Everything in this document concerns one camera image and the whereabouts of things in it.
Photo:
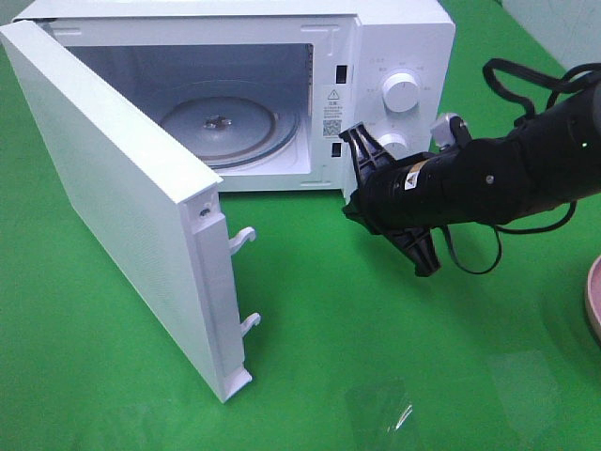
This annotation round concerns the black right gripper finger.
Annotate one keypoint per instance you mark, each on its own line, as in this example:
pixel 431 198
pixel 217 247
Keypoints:
pixel 367 154
pixel 416 244

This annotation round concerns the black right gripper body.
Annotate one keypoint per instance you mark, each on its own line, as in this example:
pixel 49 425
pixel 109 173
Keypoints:
pixel 403 194

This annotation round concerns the pink plate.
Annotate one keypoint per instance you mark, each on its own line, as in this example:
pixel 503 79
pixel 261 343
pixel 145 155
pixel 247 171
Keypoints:
pixel 592 298

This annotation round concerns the white microwave door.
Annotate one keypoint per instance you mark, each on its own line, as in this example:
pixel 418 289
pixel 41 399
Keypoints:
pixel 151 204

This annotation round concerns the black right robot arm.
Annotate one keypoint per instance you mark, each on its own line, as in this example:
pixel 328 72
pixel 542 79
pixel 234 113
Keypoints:
pixel 551 159

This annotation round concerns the lower white microwave knob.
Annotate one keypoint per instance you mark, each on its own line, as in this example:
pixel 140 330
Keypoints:
pixel 395 144

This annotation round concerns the white microwave knob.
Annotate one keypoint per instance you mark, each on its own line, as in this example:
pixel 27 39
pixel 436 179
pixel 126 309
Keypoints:
pixel 400 91
pixel 395 144

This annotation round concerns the upper white microwave knob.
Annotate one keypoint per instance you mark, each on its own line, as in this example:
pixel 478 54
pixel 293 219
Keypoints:
pixel 400 91

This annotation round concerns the white microwave oven body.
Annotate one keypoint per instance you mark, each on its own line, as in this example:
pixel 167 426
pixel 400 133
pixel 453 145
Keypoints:
pixel 326 60

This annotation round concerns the glass microwave turntable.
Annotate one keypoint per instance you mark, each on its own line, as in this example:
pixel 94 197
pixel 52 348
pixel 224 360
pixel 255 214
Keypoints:
pixel 227 131

